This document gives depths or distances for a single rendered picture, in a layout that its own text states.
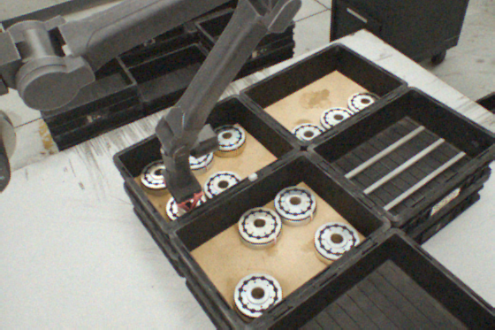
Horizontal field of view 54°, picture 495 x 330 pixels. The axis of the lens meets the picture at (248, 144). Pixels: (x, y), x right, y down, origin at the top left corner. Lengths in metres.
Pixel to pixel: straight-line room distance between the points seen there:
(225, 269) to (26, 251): 0.61
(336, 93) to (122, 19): 0.97
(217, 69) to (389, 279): 0.60
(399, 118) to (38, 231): 1.09
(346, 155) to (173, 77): 1.30
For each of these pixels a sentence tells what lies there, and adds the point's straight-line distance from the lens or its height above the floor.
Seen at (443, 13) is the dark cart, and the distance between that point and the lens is 2.90.
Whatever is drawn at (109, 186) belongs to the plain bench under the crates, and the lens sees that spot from 1.56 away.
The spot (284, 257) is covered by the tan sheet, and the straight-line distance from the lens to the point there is 1.15.
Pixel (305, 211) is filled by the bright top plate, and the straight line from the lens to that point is 1.19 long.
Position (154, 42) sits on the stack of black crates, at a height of 0.50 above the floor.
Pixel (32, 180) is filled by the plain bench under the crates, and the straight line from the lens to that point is 1.68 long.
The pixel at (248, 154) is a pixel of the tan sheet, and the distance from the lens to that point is 1.36.
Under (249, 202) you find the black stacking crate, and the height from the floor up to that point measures 0.87.
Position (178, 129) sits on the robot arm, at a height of 1.16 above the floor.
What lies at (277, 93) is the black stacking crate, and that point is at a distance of 1.51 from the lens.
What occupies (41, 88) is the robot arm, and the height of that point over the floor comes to 1.43.
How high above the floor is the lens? 1.80
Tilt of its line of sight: 44 degrees down
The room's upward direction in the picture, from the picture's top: 6 degrees counter-clockwise
